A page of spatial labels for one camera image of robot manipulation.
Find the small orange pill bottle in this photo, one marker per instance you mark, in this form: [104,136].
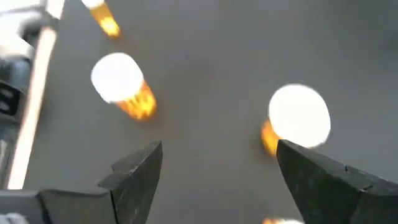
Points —
[280,221]
[105,21]

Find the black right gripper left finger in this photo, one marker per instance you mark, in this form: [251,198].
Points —
[133,193]

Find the large orange pill bottle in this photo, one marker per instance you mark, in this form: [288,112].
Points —
[118,77]
[298,115]

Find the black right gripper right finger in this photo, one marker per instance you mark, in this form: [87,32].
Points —
[326,199]

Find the silver table-level camera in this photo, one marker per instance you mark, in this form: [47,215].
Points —
[12,77]

